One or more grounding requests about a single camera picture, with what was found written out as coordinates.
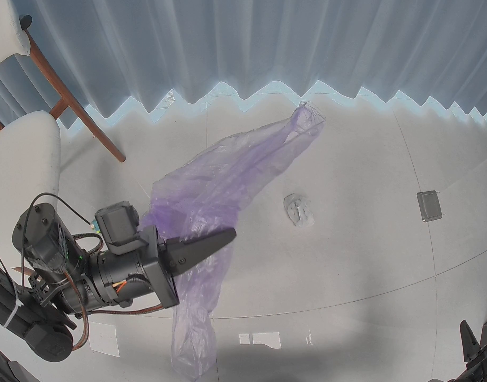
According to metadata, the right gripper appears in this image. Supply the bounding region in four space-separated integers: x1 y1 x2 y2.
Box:
446 294 487 382

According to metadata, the purple plastic bag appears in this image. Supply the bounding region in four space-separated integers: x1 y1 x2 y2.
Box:
140 102 325 381

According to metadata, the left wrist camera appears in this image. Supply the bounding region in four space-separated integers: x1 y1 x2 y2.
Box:
94 201 141 255

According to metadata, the blue-green curtain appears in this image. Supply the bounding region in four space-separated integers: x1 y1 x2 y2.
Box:
0 0 487 134

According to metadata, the crumpled white wrapper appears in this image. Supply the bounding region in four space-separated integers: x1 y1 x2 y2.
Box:
283 193 316 227

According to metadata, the white chair with wooden legs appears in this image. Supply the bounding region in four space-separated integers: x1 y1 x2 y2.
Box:
0 0 127 234

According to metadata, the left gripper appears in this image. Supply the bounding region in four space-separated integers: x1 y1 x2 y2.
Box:
84 227 237 309

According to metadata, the black cable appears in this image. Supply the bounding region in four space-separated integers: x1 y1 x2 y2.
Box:
19 193 94 262

